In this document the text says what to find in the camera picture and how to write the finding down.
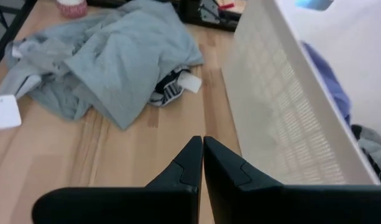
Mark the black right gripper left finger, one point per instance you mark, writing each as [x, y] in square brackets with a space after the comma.
[131, 205]

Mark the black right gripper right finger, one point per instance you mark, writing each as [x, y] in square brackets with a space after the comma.
[271, 205]

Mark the white perforated plastic laundry basket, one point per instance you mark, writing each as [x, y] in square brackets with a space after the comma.
[271, 109]

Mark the black Puma garment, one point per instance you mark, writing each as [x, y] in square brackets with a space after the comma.
[168, 93]

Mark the small light grey garment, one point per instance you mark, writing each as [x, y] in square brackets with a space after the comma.
[373, 146]

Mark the blue garment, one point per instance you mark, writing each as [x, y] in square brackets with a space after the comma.
[330, 84]

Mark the white paper tag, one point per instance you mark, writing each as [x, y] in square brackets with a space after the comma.
[190, 81]
[5, 112]

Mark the grey hoodie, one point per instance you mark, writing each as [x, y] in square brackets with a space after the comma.
[115, 62]

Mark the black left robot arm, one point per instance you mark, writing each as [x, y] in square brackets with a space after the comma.
[202, 14]

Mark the small red patterned cup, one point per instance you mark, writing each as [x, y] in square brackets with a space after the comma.
[71, 7]

